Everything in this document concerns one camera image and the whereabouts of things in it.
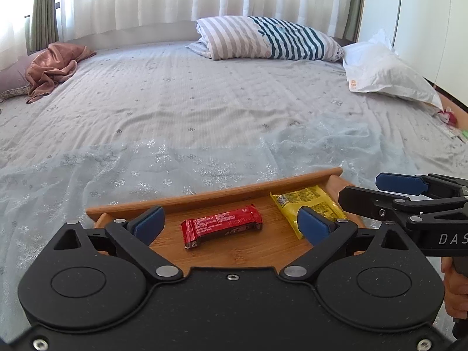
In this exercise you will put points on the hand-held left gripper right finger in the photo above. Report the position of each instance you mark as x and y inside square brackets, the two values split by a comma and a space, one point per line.
[310, 226]

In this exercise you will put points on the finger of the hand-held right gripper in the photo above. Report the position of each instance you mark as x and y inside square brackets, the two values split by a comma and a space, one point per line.
[365, 199]
[398, 182]

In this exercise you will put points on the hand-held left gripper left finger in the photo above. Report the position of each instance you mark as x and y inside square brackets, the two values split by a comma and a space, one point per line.
[148, 225]

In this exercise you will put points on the yellow snack packet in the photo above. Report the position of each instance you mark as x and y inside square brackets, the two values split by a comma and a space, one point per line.
[303, 199]

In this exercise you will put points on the red chocolate bar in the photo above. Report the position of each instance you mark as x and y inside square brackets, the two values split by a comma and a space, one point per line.
[223, 225]

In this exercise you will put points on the wooden tray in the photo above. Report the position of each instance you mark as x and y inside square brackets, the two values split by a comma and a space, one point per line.
[234, 256]

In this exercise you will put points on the person's right hand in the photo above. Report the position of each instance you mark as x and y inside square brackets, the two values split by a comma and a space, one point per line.
[457, 296]

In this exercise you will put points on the small green item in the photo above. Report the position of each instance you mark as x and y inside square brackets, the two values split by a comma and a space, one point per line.
[464, 132]

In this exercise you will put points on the small red white packet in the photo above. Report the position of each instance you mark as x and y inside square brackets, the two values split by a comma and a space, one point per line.
[448, 116]

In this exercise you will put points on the sheer snowflake cloth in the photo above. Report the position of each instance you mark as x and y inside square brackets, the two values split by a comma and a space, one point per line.
[55, 190]

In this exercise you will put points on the white plastic bag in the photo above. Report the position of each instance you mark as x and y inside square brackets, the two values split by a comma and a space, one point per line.
[384, 69]

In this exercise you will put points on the bed with grey sheet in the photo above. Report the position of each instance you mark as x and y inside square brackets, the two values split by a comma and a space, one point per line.
[219, 98]

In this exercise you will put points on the white wardrobe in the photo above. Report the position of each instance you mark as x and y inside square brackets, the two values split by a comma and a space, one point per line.
[420, 14]

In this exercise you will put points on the green curtain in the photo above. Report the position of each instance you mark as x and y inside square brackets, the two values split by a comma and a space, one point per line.
[44, 11]
[356, 3]

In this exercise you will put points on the pink crumpled cloth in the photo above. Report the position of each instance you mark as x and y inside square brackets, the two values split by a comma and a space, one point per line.
[55, 62]

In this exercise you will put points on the striped folded quilt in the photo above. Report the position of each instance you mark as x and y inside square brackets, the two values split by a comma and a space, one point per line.
[256, 38]

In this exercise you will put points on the purple pillow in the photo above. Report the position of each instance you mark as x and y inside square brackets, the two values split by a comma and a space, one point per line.
[12, 75]

